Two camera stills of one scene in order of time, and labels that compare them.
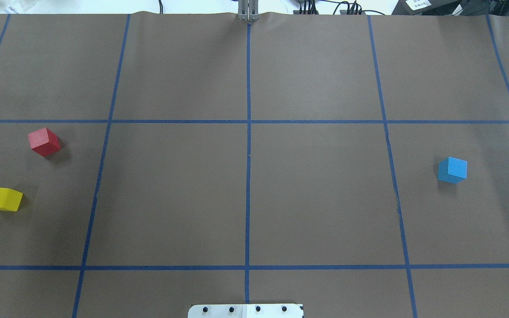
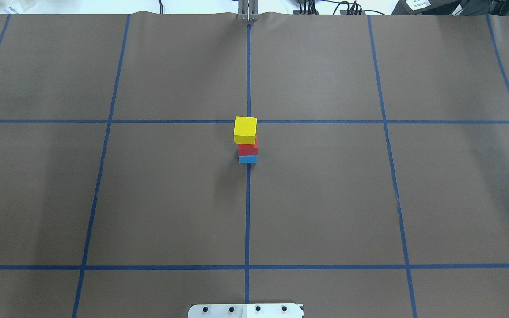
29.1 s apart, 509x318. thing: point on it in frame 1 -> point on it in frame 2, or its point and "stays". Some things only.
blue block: [452, 170] -> [248, 159]
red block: [44, 141] -> [244, 149]
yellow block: [4, 199] -> [245, 130]
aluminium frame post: [248, 10] stays
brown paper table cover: [294, 159] stays
